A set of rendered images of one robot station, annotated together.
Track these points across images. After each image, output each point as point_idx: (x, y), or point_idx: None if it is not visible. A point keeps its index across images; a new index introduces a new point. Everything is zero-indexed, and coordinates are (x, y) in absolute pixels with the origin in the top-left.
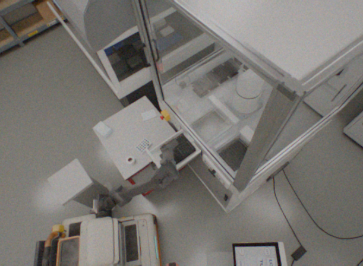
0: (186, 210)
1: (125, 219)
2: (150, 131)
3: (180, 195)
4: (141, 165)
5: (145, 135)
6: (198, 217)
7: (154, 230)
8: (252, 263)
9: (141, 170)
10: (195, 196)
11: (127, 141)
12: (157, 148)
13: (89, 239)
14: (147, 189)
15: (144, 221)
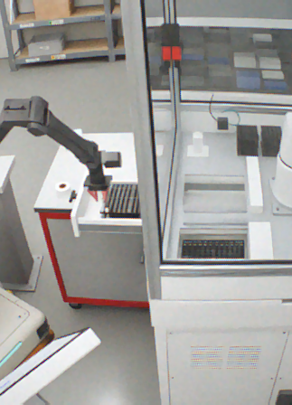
0: (107, 370)
1: (6, 294)
2: (129, 174)
3: (120, 344)
4: (70, 204)
5: (117, 174)
6: (116, 391)
7: (27, 337)
8: (42, 353)
9: (65, 216)
10: (141, 362)
11: (87, 168)
12: None
13: None
14: None
15: (26, 314)
